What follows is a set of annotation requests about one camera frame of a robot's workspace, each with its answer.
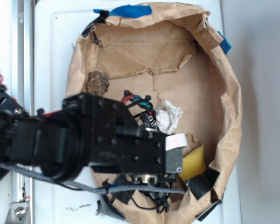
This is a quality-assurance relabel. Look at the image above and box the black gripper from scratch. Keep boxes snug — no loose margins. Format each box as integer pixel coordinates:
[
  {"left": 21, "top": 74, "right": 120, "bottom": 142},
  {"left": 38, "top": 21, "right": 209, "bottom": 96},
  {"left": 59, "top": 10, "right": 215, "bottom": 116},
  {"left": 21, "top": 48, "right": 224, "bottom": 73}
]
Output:
[{"left": 62, "top": 93, "right": 182, "bottom": 184}]

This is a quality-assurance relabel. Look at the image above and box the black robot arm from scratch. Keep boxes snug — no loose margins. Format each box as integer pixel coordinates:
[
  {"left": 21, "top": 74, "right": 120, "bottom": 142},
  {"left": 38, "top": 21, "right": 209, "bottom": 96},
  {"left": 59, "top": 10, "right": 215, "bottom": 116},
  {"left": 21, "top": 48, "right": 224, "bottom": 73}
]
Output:
[{"left": 0, "top": 93, "right": 182, "bottom": 182}]

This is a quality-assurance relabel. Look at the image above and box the crumpled white paper ball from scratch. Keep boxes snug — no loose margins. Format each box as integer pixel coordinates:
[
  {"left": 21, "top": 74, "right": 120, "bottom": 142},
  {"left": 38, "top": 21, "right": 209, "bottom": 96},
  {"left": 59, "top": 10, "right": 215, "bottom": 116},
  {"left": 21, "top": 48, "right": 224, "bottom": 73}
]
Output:
[{"left": 155, "top": 100, "right": 183, "bottom": 135}]

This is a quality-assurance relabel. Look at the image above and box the brown dirt clump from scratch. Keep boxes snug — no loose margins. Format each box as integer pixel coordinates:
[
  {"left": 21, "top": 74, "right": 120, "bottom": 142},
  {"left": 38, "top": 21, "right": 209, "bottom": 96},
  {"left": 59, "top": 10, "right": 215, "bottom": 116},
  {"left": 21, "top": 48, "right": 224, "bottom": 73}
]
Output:
[{"left": 86, "top": 71, "right": 110, "bottom": 97}]

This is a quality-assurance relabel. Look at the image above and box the yellow sponge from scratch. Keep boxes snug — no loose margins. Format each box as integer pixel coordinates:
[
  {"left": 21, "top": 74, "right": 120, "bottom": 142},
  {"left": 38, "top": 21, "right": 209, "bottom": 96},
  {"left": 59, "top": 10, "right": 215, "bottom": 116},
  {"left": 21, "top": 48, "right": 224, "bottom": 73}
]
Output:
[{"left": 179, "top": 145, "right": 206, "bottom": 182}]

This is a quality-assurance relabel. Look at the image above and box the brown paper bag tray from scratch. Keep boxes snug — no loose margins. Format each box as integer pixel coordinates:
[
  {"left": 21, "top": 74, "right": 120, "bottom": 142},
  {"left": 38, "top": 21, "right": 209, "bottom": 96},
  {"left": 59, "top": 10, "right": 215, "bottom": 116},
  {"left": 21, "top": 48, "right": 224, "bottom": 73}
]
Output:
[{"left": 66, "top": 3, "right": 242, "bottom": 224}]

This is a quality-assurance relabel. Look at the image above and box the blue tape piece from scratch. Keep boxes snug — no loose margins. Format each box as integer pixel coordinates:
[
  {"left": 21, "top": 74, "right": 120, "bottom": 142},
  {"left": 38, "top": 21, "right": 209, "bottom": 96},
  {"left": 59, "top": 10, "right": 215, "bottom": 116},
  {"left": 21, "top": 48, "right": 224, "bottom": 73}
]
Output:
[{"left": 93, "top": 5, "right": 152, "bottom": 18}]

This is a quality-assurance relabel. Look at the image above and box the grey braided cable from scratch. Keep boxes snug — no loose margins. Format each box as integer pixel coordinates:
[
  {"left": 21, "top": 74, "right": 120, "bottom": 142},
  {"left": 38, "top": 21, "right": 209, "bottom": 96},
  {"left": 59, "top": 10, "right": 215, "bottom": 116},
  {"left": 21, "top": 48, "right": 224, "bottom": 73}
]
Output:
[{"left": 0, "top": 162, "right": 186, "bottom": 195}]

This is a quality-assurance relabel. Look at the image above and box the aluminium rail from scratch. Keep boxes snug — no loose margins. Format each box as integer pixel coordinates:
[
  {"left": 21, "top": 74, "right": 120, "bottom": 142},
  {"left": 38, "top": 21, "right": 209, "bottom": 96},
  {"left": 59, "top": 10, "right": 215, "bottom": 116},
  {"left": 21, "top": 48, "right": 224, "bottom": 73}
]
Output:
[{"left": 6, "top": 0, "right": 35, "bottom": 224}]

